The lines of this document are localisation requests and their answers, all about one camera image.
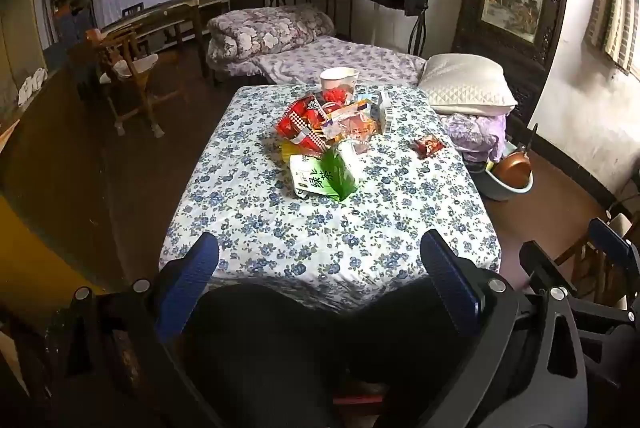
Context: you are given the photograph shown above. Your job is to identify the red snack packet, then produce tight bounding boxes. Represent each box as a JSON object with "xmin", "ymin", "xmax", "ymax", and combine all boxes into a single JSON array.
[{"xmin": 276, "ymin": 95, "xmax": 326, "ymax": 143}]

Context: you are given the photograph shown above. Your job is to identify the pink picture packet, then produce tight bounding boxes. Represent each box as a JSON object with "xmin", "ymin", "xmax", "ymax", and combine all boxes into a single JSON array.
[{"xmin": 325, "ymin": 113, "xmax": 382, "ymax": 145}]

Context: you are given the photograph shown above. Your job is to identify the small white carton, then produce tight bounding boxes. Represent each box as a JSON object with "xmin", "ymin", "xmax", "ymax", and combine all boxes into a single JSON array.
[{"xmin": 377, "ymin": 90, "xmax": 394, "ymax": 133}]

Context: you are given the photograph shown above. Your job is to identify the white quilted pillow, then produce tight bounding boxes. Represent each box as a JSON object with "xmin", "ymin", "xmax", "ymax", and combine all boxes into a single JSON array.
[{"xmin": 417, "ymin": 54, "xmax": 519, "ymax": 117}]

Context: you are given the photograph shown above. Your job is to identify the blue floral tablecloth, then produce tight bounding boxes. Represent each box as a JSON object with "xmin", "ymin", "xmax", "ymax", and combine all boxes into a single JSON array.
[{"xmin": 159, "ymin": 82, "xmax": 502, "ymax": 315}]

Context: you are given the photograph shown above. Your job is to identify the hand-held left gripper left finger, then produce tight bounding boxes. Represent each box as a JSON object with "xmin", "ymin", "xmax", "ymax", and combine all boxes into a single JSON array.
[{"xmin": 54, "ymin": 232, "xmax": 226, "ymax": 428}]

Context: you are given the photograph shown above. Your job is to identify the red white striped packet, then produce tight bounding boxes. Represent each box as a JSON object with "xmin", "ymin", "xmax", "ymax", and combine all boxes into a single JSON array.
[{"xmin": 290, "ymin": 128, "xmax": 332, "ymax": 155}]

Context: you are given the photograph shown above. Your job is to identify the wooden chair with cream cushion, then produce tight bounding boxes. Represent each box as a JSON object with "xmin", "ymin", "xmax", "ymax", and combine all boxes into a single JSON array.
[{"xmin": 554, "ymin": 210, "xmax": 640, "ymax": 309}]

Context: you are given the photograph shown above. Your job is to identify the green and white tea box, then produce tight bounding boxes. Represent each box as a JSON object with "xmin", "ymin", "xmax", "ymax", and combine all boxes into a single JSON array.
[{"xmin": 289, "ymin": 142, "xmax": 362, "ymax": 203}]

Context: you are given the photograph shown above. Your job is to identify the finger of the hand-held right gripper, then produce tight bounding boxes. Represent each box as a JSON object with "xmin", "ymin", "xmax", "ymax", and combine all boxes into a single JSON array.
[
  {"xmin": 589, "ymin": 218, "xmax": 640, "ymax": 279},
  {"xmin": 519, "ymin": 242, "xmax": 576, "ymax": 296}
]

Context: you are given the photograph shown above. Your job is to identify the long wooden bench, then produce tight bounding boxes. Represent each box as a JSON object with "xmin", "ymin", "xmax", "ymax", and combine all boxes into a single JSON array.
[{"xmin": 100, "ymin": 0, "xmax": 232, "ymax": 76}]

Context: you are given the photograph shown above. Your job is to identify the small wooden rocking chair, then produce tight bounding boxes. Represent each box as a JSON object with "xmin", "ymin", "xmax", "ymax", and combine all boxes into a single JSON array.
[{"xmin": 84, "ymin": 28, "xmax": 187, "ymax": 139}]

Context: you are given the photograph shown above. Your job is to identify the rolled floral quilt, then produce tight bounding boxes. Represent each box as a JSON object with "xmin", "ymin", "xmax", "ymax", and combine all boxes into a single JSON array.
[{"xmin": 206, "ymin": 5, "xmax": 335, "ymax": 64}]

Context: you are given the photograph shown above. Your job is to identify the small red wrapper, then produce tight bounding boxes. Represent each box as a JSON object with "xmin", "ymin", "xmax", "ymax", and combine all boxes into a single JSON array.
[{"xmin": 413, "ymin": 134, "xmax": 445, "ymax": 159}]

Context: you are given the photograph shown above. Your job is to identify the folded purple blanket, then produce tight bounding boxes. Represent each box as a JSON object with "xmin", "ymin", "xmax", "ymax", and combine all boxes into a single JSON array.
[{"xmin": 440, "ymin": 113, "xmax": 507, "ymax": 161}]

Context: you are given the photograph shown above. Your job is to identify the white paper cup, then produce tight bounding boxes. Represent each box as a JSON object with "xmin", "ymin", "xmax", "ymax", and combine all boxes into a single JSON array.
[{"xmin": 320, "ymin": 67, "xmax": 361, "ymax": 101}]

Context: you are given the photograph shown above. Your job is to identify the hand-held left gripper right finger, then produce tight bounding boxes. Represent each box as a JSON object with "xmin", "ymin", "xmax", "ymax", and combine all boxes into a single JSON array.
[{"xmin": 385, "ymin": 229, "xmax": 590, "ymax": 428}]

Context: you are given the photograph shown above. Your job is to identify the light blue plastic basin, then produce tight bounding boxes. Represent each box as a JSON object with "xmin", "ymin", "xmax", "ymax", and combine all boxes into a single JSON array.
[{"xmin": 472, "ymin": 159, "xmax": 535, "ymax": 201}]

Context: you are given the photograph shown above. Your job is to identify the brown bowl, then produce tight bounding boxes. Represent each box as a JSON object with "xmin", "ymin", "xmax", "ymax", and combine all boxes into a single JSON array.
[{"xmin": 492, "ymin": 123, "xmax": 538, "ymax": 189}]

